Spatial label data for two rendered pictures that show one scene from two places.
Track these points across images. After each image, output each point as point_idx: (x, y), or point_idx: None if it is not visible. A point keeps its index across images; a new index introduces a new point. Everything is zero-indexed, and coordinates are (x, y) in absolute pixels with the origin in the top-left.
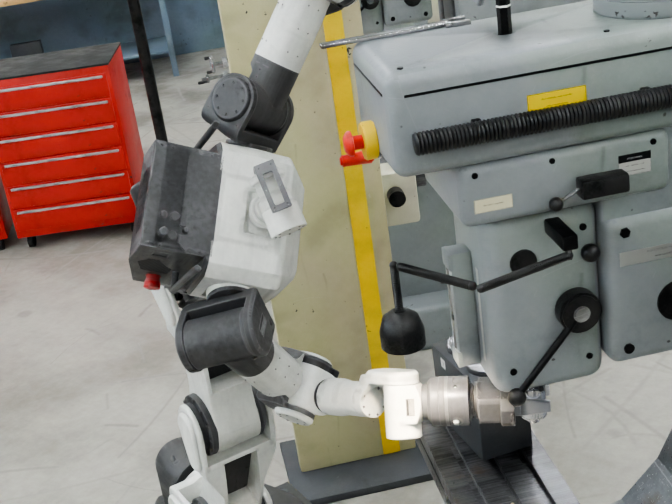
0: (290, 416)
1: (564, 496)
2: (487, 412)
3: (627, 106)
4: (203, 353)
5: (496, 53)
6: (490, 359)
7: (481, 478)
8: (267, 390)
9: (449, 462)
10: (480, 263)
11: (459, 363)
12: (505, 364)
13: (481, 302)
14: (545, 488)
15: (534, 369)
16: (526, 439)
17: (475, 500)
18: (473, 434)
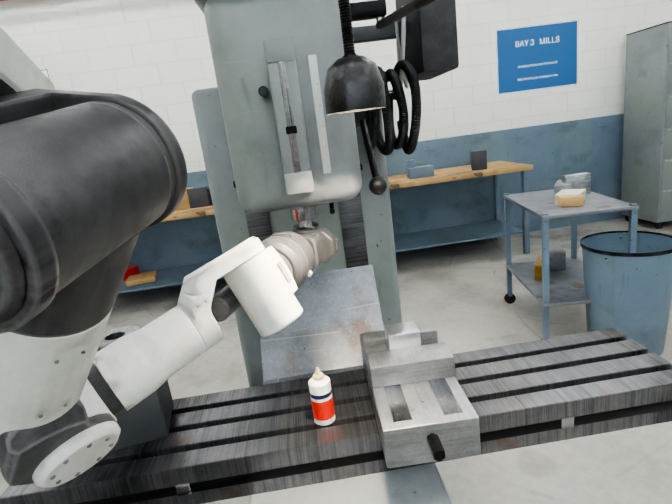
0: (94, 444)
1: (263, 389)
2: (319, 250)
3: None
4: (87, 205)
5: None
6: (345, 159)
7: (195, 439)
8: (76, 386)
9: (143, 464)
10: (327, 39)
11: (313, 185)
12: (358, 158)
13: (323, 96)
14: (241, 401)
15: (372, 156)
16: (171, 398)
17: (228, 444)
18: (142, 419)
